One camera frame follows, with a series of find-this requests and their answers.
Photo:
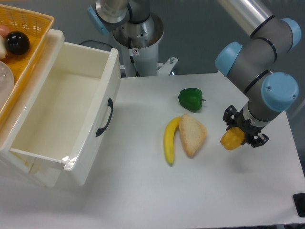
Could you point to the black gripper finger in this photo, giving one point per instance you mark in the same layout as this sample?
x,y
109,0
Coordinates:
x,y
230,117
255,141

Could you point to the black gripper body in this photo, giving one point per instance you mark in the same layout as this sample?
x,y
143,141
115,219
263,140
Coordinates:
x,y
243,124

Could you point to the yellow bell pepper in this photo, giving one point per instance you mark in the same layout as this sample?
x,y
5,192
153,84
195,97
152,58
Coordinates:
x,y
232,139

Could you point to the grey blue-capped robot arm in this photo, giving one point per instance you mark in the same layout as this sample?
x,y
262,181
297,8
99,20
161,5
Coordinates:
x,y
246,67

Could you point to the green bell pepper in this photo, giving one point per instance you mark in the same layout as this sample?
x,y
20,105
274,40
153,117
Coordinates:
x,y
191,99

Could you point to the open white upper drawer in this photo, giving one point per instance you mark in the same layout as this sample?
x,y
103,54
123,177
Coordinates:
x,y
61,125

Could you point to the white drawer cabinet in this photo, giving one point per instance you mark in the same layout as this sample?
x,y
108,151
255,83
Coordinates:
x,y
15,164

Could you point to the bread slice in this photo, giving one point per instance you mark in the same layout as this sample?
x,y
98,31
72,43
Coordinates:
x,y
193,134

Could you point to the yellow banana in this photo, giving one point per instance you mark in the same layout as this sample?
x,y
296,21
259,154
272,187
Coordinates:
x,y
168,140

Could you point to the black device at table edge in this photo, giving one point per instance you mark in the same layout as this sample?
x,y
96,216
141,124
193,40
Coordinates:
x,y
299,200

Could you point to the orange woven basket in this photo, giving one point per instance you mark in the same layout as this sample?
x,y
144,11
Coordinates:
x,y
36,26

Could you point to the black ball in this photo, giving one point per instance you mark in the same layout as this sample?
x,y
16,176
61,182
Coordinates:
x,y
17,43

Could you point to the clear plastic container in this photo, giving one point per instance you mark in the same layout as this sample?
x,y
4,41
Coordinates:
x,y
6,83

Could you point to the white garlic toy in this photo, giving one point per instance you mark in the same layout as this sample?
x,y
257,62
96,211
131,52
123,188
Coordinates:
x,y
3,51

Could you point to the pink fruit in basket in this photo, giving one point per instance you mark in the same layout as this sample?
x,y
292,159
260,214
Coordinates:
x,y
4,31

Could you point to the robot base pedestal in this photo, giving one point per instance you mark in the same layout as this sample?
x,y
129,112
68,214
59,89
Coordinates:
x,y
139,47

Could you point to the black drawer handle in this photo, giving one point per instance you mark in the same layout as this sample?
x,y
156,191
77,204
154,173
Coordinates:
x,y
107,118

